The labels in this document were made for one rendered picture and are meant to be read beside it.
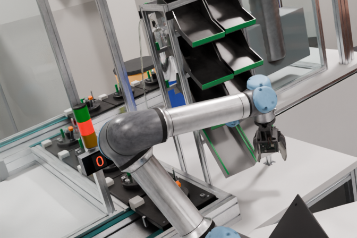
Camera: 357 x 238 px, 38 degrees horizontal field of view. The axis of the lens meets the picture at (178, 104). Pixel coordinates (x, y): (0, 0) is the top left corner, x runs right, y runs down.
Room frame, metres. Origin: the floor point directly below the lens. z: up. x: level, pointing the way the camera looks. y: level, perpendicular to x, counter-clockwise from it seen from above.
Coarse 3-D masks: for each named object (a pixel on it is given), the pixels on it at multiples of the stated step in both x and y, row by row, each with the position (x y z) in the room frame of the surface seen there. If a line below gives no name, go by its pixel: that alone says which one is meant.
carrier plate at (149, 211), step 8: (184, 184) 1.81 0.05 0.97; (192, 184) 1.80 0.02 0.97; (192, 192) 1.74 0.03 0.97; (200, 192) 1.72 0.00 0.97; (208, 192) 1.71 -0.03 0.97; (144, 200) 1.77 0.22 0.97; (192, 200) 1.68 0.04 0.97; (200, 200) 1.66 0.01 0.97; (208, 200) 1.66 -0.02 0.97; (136, 208) 1.72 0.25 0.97; (144, 208) 1.71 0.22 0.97; (152, 208) 1.69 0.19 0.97; (200, 208) 1.64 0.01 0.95; (152, 216) 1.64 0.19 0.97; (160, 216) 1.63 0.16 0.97; (160, 224) 1.57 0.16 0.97; (168, 224) 1.57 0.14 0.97
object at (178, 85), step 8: (176, 80) 1.98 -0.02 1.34; (192, 80) 2.02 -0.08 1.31; (192, 88) 1.98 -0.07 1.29; (200, 88) 1.98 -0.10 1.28; (208, 88) 1.97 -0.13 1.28; (216, 88) 1.95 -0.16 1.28; (192, 96) 1.86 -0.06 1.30; (200, 96) 1.93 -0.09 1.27; (208, 96) 1.93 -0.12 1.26; (216, 96) 1.93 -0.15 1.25; (216, 128) 1.77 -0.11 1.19
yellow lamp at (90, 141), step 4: (84, 136) 1.71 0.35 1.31; (88, 136) 1.70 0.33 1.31; (92, 136) 1.71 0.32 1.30; (96, 136) 1.73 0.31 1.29; (84, 140) 1.71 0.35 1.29; (88, 140) 1.70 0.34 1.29; (92, 140) 1.71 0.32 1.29; (96, 140) 1.72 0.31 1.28; (84, 144) 1.71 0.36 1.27; (88, 144) 1.70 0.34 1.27; (92, 144) 1.70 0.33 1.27; (96, 144) 1.71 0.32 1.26
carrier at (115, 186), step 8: (120, 176) 2.02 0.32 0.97; (128, 176) 1.96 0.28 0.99; (176, 176) 1.89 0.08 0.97; (112, 184) 1.96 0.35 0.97; (120, 184) 1.95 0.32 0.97; (128, 184) 1.89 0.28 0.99; (136, 184) 1.87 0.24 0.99; (112, 192) 1.89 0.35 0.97; (120, 192) 1.88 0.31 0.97; (128, 192) 1.86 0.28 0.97; (136, 192) 1.84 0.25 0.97; (144, 192) 1.83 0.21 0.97; (120, 200) 1.84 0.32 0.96; (128, 200) 1.80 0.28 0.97
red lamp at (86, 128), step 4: (88, 120) 1.71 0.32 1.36; (80, 124) 1.71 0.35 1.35; (84, 124) 1.70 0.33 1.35; (88, 124) 1.71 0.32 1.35; (92, 124) 1.73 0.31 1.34; (80, 128) 1.71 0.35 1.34; (84, 128) 1.70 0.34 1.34; (88, 128) 1.71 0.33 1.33; (92, 128) 1.72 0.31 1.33; (80, 132) 1.72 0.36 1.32; (84, 132) 1.70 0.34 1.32; (88, 132) 1.70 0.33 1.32; (92, 132) 1.71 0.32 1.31
